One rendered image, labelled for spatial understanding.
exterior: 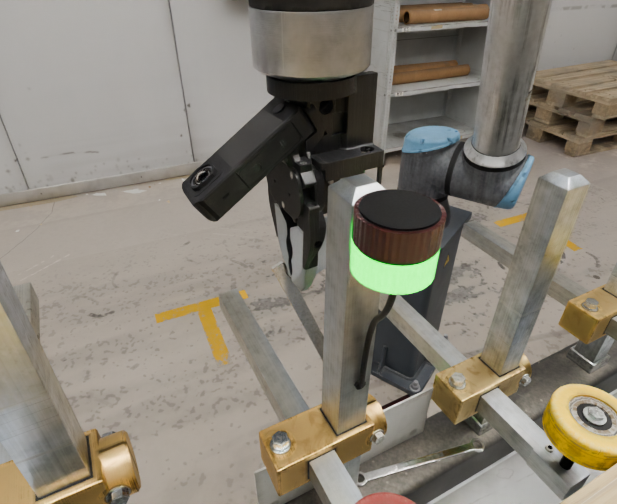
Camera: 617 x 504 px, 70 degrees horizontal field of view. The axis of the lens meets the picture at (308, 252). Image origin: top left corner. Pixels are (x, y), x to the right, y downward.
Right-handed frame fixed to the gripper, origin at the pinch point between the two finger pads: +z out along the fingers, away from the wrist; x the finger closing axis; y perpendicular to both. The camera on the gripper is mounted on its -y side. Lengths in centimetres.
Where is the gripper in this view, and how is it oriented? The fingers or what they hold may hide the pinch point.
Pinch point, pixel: (294, 280)
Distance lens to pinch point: 45.3
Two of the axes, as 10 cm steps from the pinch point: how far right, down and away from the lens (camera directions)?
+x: -4.6, -5.0, 7.3
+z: 0.1, 8.2, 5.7
